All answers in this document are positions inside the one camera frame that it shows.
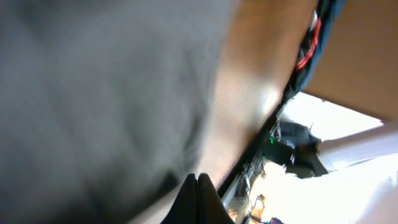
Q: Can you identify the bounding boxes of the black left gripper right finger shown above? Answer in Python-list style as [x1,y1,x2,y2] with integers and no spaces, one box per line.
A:
[198,173,234,224]

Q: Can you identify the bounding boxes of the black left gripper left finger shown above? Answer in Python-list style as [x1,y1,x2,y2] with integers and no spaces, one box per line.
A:
[161,174,198,224]

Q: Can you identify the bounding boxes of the grey shorts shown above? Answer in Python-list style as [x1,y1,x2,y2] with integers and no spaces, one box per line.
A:
[1,0,236,223]

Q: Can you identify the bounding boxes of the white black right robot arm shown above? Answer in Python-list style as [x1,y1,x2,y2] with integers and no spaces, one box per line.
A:
[262,121,397,179]

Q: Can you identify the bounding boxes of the red garment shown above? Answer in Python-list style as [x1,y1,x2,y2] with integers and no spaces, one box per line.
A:
[295,17,322,70]

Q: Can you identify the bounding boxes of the navy blue garment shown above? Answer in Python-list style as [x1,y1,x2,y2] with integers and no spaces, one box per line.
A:
[300,0,346,91]

